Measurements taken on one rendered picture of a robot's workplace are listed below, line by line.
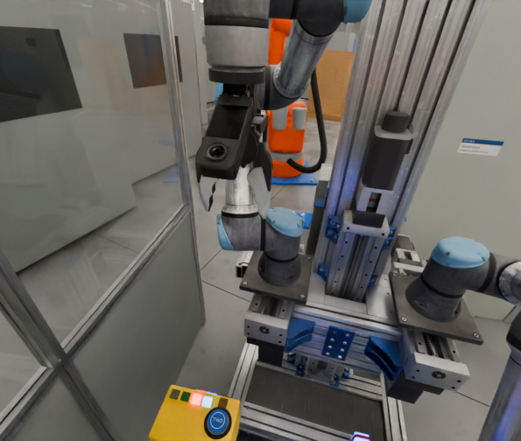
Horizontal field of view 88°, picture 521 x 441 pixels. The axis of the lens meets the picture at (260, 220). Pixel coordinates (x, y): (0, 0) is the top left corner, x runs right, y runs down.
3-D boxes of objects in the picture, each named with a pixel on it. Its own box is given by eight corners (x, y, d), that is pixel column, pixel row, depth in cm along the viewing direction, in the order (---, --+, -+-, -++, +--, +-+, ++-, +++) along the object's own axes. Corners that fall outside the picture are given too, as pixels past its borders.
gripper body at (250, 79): (267, 151, 45) (272, 68, 38) (257, 172, 38) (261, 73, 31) (222, 147, 46) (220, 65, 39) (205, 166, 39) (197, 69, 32)
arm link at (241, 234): (264, 257, 82) (271, 57, 69) (214, 256, 82) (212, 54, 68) (262, 244, 94) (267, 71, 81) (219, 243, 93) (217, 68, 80)
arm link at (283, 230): (302, 260, 86) (307, 225, 78) (259, 260, 85) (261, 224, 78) (296, 237, 96) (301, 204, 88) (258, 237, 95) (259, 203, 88)
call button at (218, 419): (205, 432, 53) (204, 429, 52) (211, 409, 56) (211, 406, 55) (224, 437, 53) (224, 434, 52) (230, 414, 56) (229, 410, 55)
